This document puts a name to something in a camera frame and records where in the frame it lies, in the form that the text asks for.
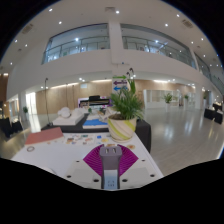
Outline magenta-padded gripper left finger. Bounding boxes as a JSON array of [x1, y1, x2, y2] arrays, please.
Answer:
[[64, 145, 105, 190]]

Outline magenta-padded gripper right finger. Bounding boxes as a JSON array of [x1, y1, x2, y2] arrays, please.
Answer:
[[117, 145, 165, 190]]

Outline grey charger block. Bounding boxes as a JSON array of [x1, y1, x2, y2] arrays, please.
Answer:
[[99, 145, 123, 191]]

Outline black draped table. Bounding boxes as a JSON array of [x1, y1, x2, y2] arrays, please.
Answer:
[[40, 112, 153, 154]]

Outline potted plant in striped pot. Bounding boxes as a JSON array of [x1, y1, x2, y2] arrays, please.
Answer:
[[107, 67, 145, 144]]

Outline blue flat book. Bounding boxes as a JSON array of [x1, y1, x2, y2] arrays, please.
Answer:
[[81, 118, 110, 130]]

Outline pink flat board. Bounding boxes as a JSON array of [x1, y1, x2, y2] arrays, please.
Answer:
[[24, 126, 65, 146]]

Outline black piano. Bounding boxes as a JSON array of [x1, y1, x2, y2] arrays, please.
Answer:
[[77, 95, 111, 109]]

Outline arrow direction sign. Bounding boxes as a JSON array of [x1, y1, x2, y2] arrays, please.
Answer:
[[111, 74, 130, 93]]

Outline black stand pole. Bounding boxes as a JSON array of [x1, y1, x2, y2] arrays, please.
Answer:
[[43, 77, 54, 128]]

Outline small potted plant by doorway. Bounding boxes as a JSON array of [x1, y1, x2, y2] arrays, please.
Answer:
[[21, 105, 30, 122]]

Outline black chairs group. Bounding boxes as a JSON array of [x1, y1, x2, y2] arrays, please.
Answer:
[[203, 102, 224, 125], [0, 116, 24, 138]]

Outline ceiling lights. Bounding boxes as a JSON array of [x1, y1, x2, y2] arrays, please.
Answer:
[[0, 6, 224, 84]]

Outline tall potted plant by wall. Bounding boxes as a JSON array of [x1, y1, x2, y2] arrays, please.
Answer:
[[163, 92, 174, 109]]

